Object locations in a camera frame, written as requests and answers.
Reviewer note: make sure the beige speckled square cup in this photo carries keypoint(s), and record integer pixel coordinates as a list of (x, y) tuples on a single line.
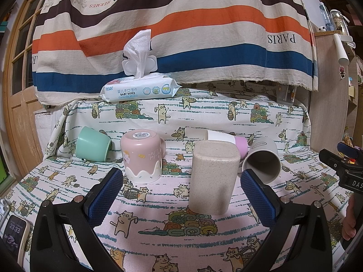
[(214, 172)]

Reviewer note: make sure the pink white handled mug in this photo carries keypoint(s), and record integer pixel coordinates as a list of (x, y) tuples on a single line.
[(143, 151)]

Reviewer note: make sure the clear water bottle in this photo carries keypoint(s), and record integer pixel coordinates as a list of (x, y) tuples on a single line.
[(326, 17)]

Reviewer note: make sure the mint green plastic cup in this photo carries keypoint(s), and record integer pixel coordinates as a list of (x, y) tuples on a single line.
[(92, 145)]

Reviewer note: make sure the striped curtain cloth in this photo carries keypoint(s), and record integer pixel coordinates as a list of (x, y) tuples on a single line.
[(78, 45)]

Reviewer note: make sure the grey white handled mug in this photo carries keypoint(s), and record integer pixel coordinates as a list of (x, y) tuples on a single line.
[(263, 159)]

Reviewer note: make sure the baby wipes pack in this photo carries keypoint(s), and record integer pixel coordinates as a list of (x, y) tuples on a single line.
[(141, 81)]

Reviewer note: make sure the wooden door with windows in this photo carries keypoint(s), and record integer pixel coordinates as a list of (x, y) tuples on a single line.
[(20, 102)]

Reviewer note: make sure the wooden side cabinet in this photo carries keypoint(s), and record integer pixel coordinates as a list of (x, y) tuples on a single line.
[(334, 108)]

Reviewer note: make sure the person's hand at right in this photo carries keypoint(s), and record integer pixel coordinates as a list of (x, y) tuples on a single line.
[(348, 230)]

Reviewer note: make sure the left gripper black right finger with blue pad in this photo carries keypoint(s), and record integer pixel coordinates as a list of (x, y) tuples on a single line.
[(299, 238)]

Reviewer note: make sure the white cup pink base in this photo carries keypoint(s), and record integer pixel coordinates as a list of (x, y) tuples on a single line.
[(211, 135)]

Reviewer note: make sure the white rolled paper tube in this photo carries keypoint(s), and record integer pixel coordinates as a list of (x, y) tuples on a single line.
[(343, 59)]

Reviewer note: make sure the cat print bed sheet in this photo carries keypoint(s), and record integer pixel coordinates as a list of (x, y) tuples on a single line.
[(150, 226)]

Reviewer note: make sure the smartphone showing clock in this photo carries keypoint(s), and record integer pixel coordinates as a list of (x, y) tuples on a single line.
[(15, 237)]

